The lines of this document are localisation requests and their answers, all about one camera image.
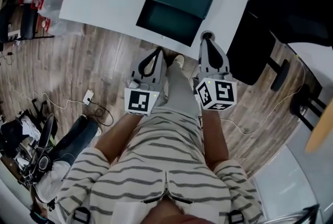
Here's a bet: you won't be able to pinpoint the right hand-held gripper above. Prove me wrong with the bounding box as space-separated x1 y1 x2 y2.
193 35 238 112

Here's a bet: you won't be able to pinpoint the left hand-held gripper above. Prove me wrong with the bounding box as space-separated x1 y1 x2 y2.
124 47 168 117

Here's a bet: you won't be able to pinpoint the person's left forearm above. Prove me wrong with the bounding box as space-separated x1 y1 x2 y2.
94 113 144 166

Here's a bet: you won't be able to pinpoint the person's right forearm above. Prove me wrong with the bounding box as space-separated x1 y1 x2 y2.
201 108 230 170

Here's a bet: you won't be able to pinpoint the round grey table grommet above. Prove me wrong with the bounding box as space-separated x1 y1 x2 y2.
201 30 216 42

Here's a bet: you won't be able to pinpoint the white shoe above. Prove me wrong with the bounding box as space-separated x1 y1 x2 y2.
172 54 186 69

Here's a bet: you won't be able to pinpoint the grey trousers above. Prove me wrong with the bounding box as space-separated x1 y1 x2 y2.
149 60 200 120

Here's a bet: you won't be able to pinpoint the white power socket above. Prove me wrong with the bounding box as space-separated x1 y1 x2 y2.
82 89 95 106

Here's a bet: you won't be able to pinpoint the black office chair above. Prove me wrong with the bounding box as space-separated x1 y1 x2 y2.
225 0 333 131

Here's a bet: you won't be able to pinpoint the cream striped shirt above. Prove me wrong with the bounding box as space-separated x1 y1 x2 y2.
55 107 264 224

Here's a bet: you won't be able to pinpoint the black star chair base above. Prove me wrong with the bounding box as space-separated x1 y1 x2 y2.
31 97 54 121

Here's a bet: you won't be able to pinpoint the group of clear water jugs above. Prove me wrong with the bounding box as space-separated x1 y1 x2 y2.
23 0 79 36

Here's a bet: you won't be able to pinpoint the round light wood table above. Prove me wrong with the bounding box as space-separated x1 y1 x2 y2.
305 102 333 154

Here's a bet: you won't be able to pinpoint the black folding chair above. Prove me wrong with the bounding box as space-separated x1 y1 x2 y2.
0 0 55 44

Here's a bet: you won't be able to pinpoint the pile of clothes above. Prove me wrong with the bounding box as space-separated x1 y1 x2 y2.
0 110 44 156

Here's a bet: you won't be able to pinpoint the black floor cable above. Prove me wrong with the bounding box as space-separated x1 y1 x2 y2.
88 99 114 127

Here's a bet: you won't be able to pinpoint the white floor cable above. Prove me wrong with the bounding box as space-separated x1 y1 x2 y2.
7 81 88 110
221 54 307 136

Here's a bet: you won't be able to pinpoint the grey strap buckle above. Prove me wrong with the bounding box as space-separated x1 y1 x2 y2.
73 206 91 224
228 209 245 224

